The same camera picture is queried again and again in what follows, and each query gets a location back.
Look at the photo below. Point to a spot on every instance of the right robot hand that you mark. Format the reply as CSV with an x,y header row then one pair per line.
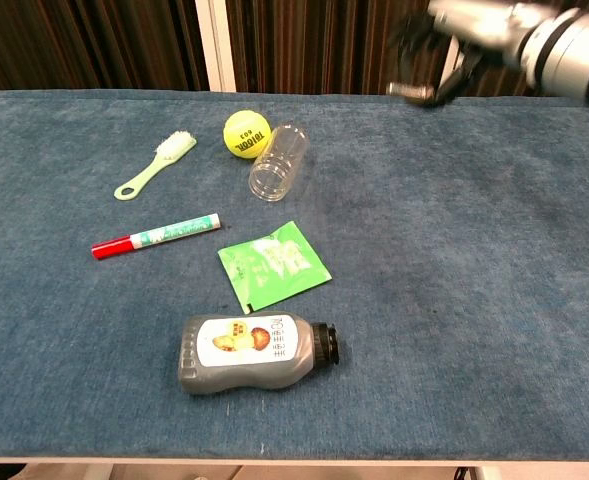
x,y
469,30

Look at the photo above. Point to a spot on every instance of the silver metal bolt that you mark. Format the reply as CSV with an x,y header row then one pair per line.
x,y
410,90

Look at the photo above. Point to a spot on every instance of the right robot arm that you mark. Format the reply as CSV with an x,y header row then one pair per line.
x,y
571,52

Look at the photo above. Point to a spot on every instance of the clear plastic jar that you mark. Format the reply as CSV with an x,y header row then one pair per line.
x,y
278,163

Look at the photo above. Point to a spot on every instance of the yellow tennis ball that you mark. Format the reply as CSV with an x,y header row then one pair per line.
x,y
247,134

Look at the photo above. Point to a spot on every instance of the blue table cloth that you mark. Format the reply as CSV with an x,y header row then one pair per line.
x,y
294,280

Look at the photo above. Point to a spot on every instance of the green foil sachet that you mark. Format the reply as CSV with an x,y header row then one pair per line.
x,y
273,267

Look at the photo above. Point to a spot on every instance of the light green brush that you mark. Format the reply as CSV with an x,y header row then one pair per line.
x,y
159,162

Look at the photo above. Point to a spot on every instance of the red capped marker pen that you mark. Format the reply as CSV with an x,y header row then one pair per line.
x,y
156,236

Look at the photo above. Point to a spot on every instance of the grey sauce bottle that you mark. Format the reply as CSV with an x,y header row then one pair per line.
x,y
246,353

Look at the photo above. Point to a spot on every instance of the white partition frame post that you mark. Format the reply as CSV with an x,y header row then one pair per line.
x,y
215,45
453,70

